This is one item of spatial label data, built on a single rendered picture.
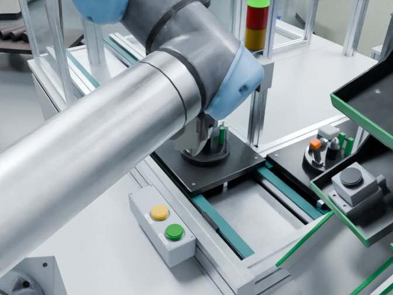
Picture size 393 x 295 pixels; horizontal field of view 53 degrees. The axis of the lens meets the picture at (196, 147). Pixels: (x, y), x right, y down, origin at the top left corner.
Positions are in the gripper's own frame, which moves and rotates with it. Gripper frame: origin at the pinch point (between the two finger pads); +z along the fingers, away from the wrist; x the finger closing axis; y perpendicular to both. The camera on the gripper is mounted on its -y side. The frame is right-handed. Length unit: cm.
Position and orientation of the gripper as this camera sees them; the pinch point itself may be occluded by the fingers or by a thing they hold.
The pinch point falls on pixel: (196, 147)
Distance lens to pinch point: 67.2
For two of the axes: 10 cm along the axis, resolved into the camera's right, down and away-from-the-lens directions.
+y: -8.5, 3.2, -4.2
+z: 0.0, 8.0, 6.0
